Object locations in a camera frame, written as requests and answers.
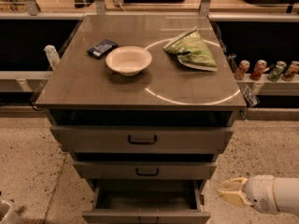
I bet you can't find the grey top drawer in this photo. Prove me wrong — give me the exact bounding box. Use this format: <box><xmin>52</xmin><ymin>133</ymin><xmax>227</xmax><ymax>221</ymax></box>
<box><xmin>50</xmin><ymin>126</ymin><xmax>233</xmax><ymax>154</ymax></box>

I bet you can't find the white bottle left side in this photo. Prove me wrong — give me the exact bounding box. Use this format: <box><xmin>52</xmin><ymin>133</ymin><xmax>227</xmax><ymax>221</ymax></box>
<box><xmin>44</xmin><ymin>45</ymin><xmax>60</xmax><ymax>69</ymax></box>

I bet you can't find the red soda can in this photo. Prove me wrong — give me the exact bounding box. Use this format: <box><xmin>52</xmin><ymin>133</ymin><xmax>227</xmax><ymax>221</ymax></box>
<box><xmin>234</xmin><ymin>60</ymin><xmax>250</xmax><ymax>80</ymax></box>

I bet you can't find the white bowl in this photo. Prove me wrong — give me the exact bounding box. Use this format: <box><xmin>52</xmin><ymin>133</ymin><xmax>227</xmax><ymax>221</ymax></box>
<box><xmin>106</xmin><ymin>46</ymin><xmax>151</xmax><ymax>76</ymax></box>

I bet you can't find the white object bottom left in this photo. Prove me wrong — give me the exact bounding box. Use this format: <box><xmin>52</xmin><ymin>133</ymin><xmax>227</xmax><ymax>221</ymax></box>
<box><xmin>0</xmin><ymin>200</ymin><xmax>23</xmax><ymax>224</ymax></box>

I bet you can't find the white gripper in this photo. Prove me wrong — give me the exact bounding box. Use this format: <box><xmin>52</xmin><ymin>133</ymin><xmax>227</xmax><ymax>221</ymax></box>
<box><xmin>217</xmin><ymin>175</ymin><xmax>278</xmax><ymax>215</ymax></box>

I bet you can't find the dark blue snack packet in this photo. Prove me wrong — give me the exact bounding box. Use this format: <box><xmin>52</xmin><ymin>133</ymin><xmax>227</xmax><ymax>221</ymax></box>
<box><xmin>87</xmin><ymin>39</ymin><xmax>118</xmax><ymax>59</ymax></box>

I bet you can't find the orange soda can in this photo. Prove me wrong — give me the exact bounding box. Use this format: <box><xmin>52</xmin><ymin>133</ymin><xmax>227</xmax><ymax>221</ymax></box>
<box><xmin>250</xmin><ymin>60</ymin><xmax>267</xmax><ymax>80</ymax></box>

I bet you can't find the grey drawer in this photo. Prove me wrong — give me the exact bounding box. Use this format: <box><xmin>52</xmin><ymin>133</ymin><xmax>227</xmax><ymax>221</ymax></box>
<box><xmin>82</xmin><ymin>179</ymin><xmax>210</xmax><ymax>224</ymax></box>
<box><xmin>50</xmin><ymin>126</ymin><xmax>233</xmax><ymax>154</ymax></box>
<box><xmin>74</xmin><ymin>161</ymin><xmax>216</xmax><ymax>180</ymax></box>

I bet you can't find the grey drawer cabinet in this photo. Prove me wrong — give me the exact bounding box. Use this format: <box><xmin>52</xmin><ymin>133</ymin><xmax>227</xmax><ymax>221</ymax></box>
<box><xmin>34</xmin><ymin>14</ymin><xmax>247</xmax><ymax>203</ymax></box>

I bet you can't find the green soda can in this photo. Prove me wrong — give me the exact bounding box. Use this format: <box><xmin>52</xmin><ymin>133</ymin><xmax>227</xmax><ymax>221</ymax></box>
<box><xmin>268</xmin><ymin>61</ymin><xmax>287</xmax><ymax>82</ymax></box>

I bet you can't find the grey middle drawer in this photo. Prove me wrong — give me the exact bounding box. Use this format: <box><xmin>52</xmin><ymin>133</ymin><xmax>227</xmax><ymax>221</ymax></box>
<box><xmin>74</xmin><ymin>161</ymin><xmax>216</xmax><ymax>180</ymax></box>

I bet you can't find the green chip bag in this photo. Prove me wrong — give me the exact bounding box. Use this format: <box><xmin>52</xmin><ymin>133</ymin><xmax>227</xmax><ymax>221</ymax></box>
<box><xmin>164</xmin><ymin>27</ymin><xmax>218</xmax><ymax>72</ymax></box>

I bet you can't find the brown soda can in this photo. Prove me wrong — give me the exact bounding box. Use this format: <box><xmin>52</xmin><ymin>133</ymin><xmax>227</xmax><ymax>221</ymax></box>
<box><xmin>282</xmin><ymin>61</ymin><xmax>299</xmax><ymax>81</ymax></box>

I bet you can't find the grey bottom drawer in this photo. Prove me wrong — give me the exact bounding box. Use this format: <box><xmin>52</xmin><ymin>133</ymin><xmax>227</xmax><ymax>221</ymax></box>
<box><xmin>82</xmin><ymin>179</ymin><xmax>210</xmax><ymax>224</ymax></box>

